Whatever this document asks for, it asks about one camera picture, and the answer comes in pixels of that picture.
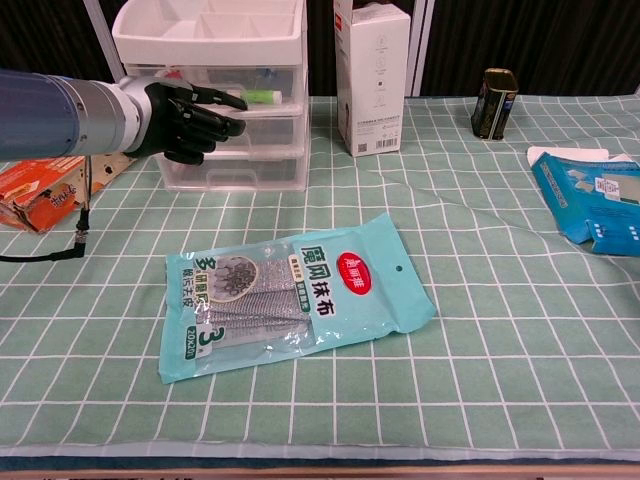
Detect white frame post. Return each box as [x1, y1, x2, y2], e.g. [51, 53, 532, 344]
[410, 0, 436, 97]
[82, 0, 124, 81]

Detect blue cardboard box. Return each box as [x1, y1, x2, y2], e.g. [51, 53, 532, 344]
[527, 145, 640, 258]

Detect green checkered tablecloth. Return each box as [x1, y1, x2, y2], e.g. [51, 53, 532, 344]
[0, 92, 640, 459]

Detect clear drawer holding yellow duck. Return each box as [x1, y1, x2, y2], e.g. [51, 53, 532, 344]
[149, 106, 308, 152]

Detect tall white carton box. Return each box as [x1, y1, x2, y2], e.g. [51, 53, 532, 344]
[333, 0, 412, 159]

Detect teal cleaning cloth package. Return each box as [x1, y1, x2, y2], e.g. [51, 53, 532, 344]
[158, 212, 438, 385]

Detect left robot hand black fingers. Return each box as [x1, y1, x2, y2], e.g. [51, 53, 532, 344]
[117, 74, 250, 166]

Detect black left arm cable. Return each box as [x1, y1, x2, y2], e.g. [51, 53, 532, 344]
[0, 154, 94, 264]

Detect clear plastic box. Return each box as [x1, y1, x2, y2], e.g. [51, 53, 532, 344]
[123, 62, 308, 110]

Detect white plastic drawer organizer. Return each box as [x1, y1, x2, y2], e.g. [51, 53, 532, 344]
[110, 0, 311, 194]

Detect green glue stick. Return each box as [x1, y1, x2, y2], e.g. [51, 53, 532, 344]
[239, 88, 283, 106]

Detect orange snack carton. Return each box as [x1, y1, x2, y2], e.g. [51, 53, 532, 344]
[0, 152, 137, 234]

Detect dark green tin can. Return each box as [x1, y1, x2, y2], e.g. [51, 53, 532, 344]
[470, 68, 520, 143]

